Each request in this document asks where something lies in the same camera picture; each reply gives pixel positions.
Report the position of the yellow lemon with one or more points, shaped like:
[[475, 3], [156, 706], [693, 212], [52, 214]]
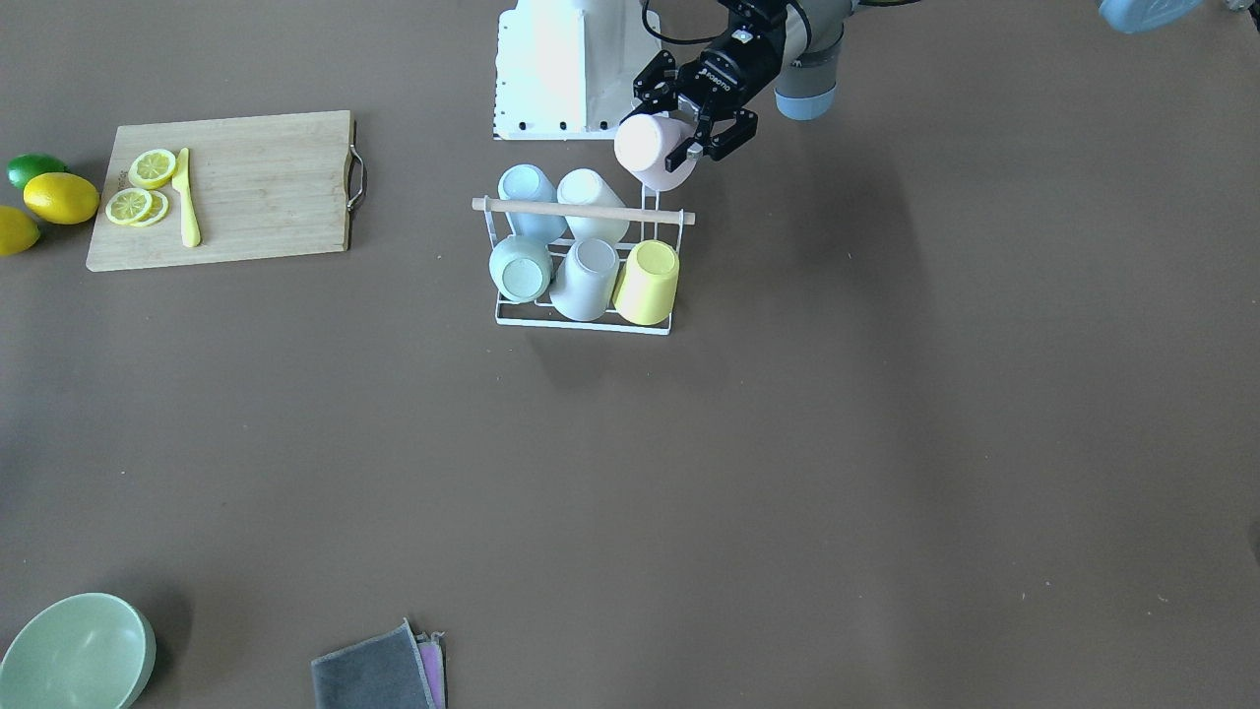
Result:
[[61, 198], [18, 231]]

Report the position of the cream white cup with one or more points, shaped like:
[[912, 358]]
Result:
[[585, 187]]

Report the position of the yellow cup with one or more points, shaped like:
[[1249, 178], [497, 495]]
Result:
[[646, 288]]

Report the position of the white wire cup holder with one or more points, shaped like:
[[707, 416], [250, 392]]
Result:
[[653, 223]]

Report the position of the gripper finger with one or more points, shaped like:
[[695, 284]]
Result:
[[666, 85], [721, 130]]

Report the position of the green lime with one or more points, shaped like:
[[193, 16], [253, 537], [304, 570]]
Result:
[[25, 167]]

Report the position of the yellow plastic knife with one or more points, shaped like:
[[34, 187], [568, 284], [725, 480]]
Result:
[[181, 181]]

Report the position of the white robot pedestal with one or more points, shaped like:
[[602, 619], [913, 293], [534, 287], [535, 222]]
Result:
[[565, 69]]

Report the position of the lemon slice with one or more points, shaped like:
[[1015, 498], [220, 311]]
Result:
[[129, 206], [152, 169]]

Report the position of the grey cup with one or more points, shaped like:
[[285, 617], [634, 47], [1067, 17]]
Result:
[[583, 286]]

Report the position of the wooden cutting board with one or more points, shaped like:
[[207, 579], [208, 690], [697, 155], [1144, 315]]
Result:
[[262, 187]]

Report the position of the pink cup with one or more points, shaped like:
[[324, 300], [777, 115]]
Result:
[[643, 142]]

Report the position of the grey folded cloth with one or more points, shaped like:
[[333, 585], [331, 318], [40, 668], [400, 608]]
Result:
[[398, 669]]

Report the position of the mint green cup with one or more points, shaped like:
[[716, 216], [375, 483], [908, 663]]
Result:
[[520, 268]]

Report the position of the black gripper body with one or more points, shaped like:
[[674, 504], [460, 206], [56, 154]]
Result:
[[736, 67]]

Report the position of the green bowl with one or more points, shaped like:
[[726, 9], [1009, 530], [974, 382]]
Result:
[[92, 650]]

